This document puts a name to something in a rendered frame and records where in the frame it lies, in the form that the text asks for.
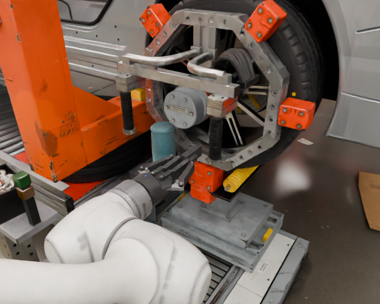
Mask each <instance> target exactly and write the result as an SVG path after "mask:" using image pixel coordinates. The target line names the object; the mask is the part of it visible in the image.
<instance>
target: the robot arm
mask: <svg viewBox="0 0 380 304"><path fill-rule="evenodd" d="M201 151H202V146H201V145H198V144H197V145H195V146H194V147H192V148H191V149H190V150H188V151H186V152H184V153H183V154H181V153H177V156H176V157H175V156H174V155H173V154H170V155H168V156H166V157H163V158H161V159H159V160H157V161H155V162H152V163H150V164H148V165H143V166H140V167H139V175H137V176H136V177H135V178H133V179H131V180H125V181H123V182H121V183H120V184H119V185H117V186H116V187H114V188H113V189H111V190H109V191H107V192H106V193H105V194H103V195H101V196H98V197H94V198H92V199H90V200H89V201H87V202H85V203H83V204H82V205H81V206H79V207H77V208H76V209H74V210H73V211H72V212H71V213H69V214H68V215H67V216H65V217H64V218H63V219H62V220H61V221H60V222H59V223H58V224H57V225H56V226H55V227H54V228H53V229H52V230H51V231H50V232H49V234H48V235H47V236H46V238H45V243H44V249H45V254H46V257H47V259H48V261H49V262H50V263H47V262H34V261H21V260H14V259H1V258H0V304H113V303H117V304H201V303H202V302H203V300H204V298H205V296H206V293H207V291H208V289H209V285H210V282H211V277H212V271H211V268H210V266H209V261H208V260H207V258H206V257H205V255H204V254H202V252H201V251H199V249H198V248H196V246H194V245H193V244H191V243H190V242H189V241H187V240H186V239H184V238H182V237H181V236H179V235H177V234H175V233H173V232H171V231H169V230H167V229H165V228H163V227H160V226H158V225H155V224H153V223H148V222H146V221H143V220H144V219H145V218H146V217H147V216H149V214H151V211H152V209H153V207H154V206H155V205H156V204H158V202H160V201H161V199H162V198H163V196H164V195H165V194H169V193H170V192H171V191H179V194H182V193H184V187H185V185H186V184H187V182H188V180H189V179H190V178H191V176H192V175H193V173H194V171H195V162H196V161H197V159H198V158H199V157H200V156H201ZM168 160H169V161H168ZM178 177H179V180H176V182H175V184H173V183H174V181H175V179H177V178H178Z"/></svg>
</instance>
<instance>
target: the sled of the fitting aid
mask: <svg viewBox="0 0 380 304"><path fill-rule="evenodd" d="M190 191H191V190H189V191H188V192H187V193H184V194H183V195H182V196H181V197H180V198H178V201H177V202H175V203H174V204H173V205H172V206H171V207H170V208H169V209H168V210H167V211H166V212H164V213H163V214H162V215H161V216H160V225H161V227H163V228H165V229H167V230H169V231H171V232H173V233H175V234H177V235H179V236H181V237H182V238H184V239H186V240H187V241H189V242H191V243H193V244H195V245H196V246H198V247H200V248H202V249H204V250H206V251H208V252H210V253H212V254H214V255H216V256H218V257H220V258H222V259H224V260H226V261H228V262H230V263H232V264H234V265H236V266H238V267H240V268H242V269H244V270H246V271H248V272H250V273H252V272H253V270H254V269H255V267H256V266H257V264H258V262H259V261H260V260H261V258H262V256H263V255H264V253H265V251H266V250H267V249H268V246H269V245H270V244H271V242H272V240H273V239H274V237H275V236H276V234H277V232H278V231H279V229H280V228H281V226H282V223H283V216H284V214H282V213H280V212H278V211H275V210H273V211H272V213H271V214H270V216H269V217H268V218H267V220H266V221H265V223H264V224H263V225H262V227H261V228H260V230H259V231H258V233H257V234H256V235H255V237H254V238H253V240H252V241H251V243H250V244H249V245H248V247H247V248H246V249H244V248H242V247H240V246H238V245H236V244H234V243H232V242H230V241H227V240H225V239H223V238H221V237H219V236H216V235H214V234H213V233H210V232H208V231H206V230H204V229H202V228H200V227H197V226H195V225H193V224H191V223H189V222H187V221H185V220H183V219H181V218H179V217H176V216H174V215H173V214H172V207H173V206H174V205H175V204H177V203H178V202H179V201H180V200H181V199H182V198H183V197H184V196H185V195H186V194H188V193H189V192H190Z"/></svg>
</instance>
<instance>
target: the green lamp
mask: <svg viewBox="0 0 380 304"><path fill-rule="evenodd" d="M12 178H13V181H14V184H15V185H16V186H18V187H19V188H24V187H26V186H28V185H29V184H31V179H30V175H29V174H28V173H26V172H25V171H20V172H18V173H16V174H14V175H12Z"/></svg>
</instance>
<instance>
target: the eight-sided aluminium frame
mask: <svg viewBox="0 0 380 304"><path fill-rule="evenodd" d="M248 19H249V16H248V14H243V13H230V12H223V11H210V10H197V9H194V8H192V9H190V8H186V9H182V10H177V11H176V12H175V13H174V14H173V15H172V16H171V18H170V19H169V21H168V22H167V23H166V24H165V26H164V27H163V28H162V29H161V30H160V32H159V33H158V35H157V36H156V37H155V38H154V39H153V41H152V42H151V43H150V44H149V46H148V47H147V48H146V49H145V51H144V52H143V55H145V56H150V57H161V56H162V54H163V53H164V52H165V51H166V50H167V49H168V47H169V46H170V45H171V44H172V43H173V41H175V39H176V38H177V37H178V36H179V34H180V33H181V32H182V31H183V30H184V29H185V27H186V26H187V25H194V24H195V25H201V27H216V28H219V29H225V30H233V32H234V33H235V34H236V36H237V37H238V39H239V40H240V41H241V43H242V44H243V45H244V47H245V49H246V50H247V51H248V53H249V54H250V55H251V57H252V58H253V60H254V61H255V62H256V64H257V65H258V66H259V68H260V70H261V71H262V72H263V74H264V75H265V76H266V78H267V79H268V81H269V82H270V84H269V89H268V98H267V108H266V113H265V122H264V132H263V136H261V137H260V138H258V139H257V140H255V141H253V142H251V143H250V144H248V145H246V146H245V147H243V148H241V149H240V150H238V151H236V152H235V153H233V154H230V153H226V152H223V151H221V156H222V158H223V160H222V164H221V165H218V166H214V167H217V168H220V169H223V170H225V171H229V170H231V169H234V167H236V166H238V165H240V164H242V163H244V162H245V161H247V160H249V159H251V158H253V157H255V156H256V155H258V154H260V153H262V152H263V151H265V150H268V149H269V148H271V147H273V146H274V145H275V143H276V142H277V141H278V140H279V139H280V134H281V133H282V131H281V129H282V126H281V125H277V119H278V114H279V106H280V104H281V103H282V102H283V101H285V100H286V98H287V91H288V84H289V83H290V82H289V79H290V73H289V72H288V71H287V69H286V66H284V65H283V64H282V62H281V61H280V60H279V58H278V56H277V55H276V54H275V52H274V51H273V50H272V48H271V47H270V45H269V44H268V43H267V41H266V40H265V41H263V42H261V43H258V42H257V41H256V40H255V39H254V38H253V37H252V35H251V34H250V33H249V32H248V31H247V30H246V29H245V28H244V25H245V23H246V22H247V21H248ZM145 82H146V85H145V94H146V105H147V110H148V112H149V114H150V115H151V116H152V117H153V119H154V120H155V121H156V122H160V121H167V122H170V120H169V119H168V118H167V116H166V113H165V110H164V103H163V87H162V81H157V80H152V79H149V78H146V79H145ZM174 132H175V141H176V151H177V152H178V153H181V154H183V153H184V152H186V151H188V150H190V149H191V148H192V147H194V146H195V145H197V144H198V143H196V142H193V141H190V140H189V138H188V137H187V135H186V134H185V132H184V131H183V130H182V129H181V128H178V127H176V126H175V130H174ZM198 145H201V146H202V151H201V156H200V157H199V158H198V159H197V160H198V161H200V162H203V163H206V164H208V163H207V157H208V155H209V147H208V146H205V145H202V144H198ZM208 165H209V164H208Z"/></svg>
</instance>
